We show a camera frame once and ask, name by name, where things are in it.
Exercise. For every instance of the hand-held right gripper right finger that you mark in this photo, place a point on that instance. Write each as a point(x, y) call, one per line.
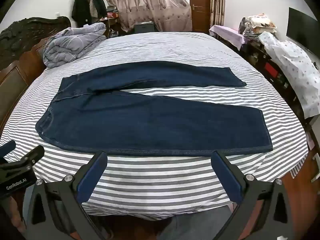
point(227, 178)

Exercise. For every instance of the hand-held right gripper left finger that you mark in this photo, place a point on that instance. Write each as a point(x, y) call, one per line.
point(92, 178)

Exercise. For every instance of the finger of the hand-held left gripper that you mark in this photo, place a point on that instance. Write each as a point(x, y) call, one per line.
point(7, 148)
point(32, 154)

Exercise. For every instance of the dark blue denim pants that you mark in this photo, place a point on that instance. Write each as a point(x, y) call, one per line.
point(150, 120)

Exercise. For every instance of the person's leg in grey trousers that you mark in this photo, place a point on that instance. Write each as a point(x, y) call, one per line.
point(195, 225)

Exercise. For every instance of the bed with grey striped sheet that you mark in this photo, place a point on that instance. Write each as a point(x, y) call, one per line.
point(155, 180)

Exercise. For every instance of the carved wooden headboard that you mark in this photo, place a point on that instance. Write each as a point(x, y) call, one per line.
point(22, 55)

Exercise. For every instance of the folded grey quilt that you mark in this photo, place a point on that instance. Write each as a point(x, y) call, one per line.
point(72, 42)

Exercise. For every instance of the white floral cloth cover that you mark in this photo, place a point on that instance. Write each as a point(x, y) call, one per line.
point(295, 67)

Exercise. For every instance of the light purple cloth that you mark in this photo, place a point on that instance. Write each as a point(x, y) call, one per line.
point(228, 33)

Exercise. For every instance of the black hanging jacket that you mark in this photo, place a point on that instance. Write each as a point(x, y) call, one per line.
point(80, 8)

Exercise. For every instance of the pile of floral pillows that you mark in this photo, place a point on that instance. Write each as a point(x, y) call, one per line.
point(260, 22)

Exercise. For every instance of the dark storage box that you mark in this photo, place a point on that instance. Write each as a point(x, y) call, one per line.
point(145, 27)

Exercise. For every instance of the pile of colourful clothes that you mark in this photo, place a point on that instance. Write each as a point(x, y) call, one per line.
point(112, 12)

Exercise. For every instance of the dark grey hanging jacket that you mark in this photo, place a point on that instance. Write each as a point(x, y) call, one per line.
point(98, 3)

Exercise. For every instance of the black flat television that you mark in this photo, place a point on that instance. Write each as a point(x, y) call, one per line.
point(301, 30)

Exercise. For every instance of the brown wooden door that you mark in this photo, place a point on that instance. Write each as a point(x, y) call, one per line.
point(200, 5)

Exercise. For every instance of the striped brown curtain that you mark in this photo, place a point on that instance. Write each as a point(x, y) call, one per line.
point(217, 2)

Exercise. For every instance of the floral pillow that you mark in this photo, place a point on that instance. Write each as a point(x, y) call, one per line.
point(150, 5)

